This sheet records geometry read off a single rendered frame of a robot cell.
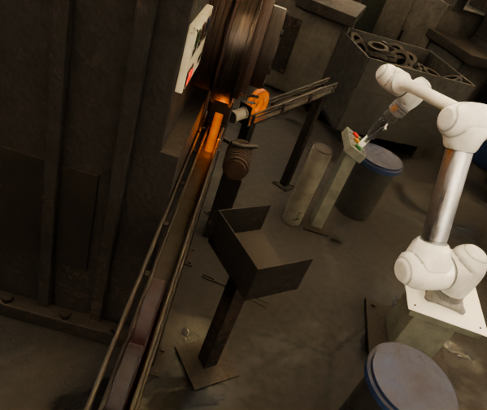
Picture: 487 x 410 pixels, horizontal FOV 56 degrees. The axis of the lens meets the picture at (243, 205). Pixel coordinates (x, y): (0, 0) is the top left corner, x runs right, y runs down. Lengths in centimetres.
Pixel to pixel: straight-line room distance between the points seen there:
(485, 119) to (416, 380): 95
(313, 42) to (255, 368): 310
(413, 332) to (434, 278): 39
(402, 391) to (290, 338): 67
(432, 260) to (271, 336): 76
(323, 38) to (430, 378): 323
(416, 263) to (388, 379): 51
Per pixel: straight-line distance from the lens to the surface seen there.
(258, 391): 196
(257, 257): 153
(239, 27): 148
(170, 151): 138
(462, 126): 185
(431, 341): 234
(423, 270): 195
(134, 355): 101
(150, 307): 108
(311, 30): 437
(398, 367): 172
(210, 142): 177
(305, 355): 214
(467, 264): 208
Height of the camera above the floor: 158
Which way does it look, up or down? 35 degrees down
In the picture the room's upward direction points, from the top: 20 degrees clockwise
